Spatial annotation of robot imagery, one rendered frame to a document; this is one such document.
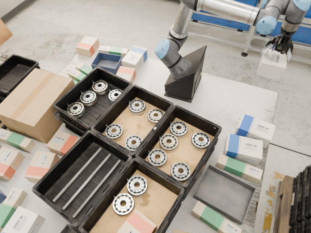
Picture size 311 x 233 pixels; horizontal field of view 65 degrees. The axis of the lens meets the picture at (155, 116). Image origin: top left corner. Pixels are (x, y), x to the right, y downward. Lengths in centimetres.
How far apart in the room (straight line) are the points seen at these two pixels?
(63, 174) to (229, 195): 89
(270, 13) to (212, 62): 195
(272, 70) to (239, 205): 73
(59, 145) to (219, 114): 103
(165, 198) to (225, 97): 87
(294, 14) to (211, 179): 91
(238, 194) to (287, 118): 149
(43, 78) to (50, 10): 269
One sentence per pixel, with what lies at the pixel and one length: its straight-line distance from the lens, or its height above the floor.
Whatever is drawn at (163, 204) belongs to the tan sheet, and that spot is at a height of 83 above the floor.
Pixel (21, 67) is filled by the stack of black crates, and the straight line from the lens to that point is 263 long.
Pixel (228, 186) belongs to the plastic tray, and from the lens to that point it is 145.
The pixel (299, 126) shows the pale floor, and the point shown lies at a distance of 277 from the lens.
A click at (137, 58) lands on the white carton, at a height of 79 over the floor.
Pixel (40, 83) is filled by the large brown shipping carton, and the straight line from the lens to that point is 174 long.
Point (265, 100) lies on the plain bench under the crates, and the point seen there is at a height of 70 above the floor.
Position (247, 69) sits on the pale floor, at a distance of 312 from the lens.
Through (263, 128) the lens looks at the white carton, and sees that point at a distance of 159.
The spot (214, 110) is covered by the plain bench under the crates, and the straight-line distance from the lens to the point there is 170.
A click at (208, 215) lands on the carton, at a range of 132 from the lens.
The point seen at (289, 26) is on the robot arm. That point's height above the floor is 134.
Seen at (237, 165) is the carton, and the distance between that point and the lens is 145.
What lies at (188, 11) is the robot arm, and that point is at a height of 128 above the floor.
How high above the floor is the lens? 202
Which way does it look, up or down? 54 degrees down
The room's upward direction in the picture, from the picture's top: 2 degrees counter-clockwise
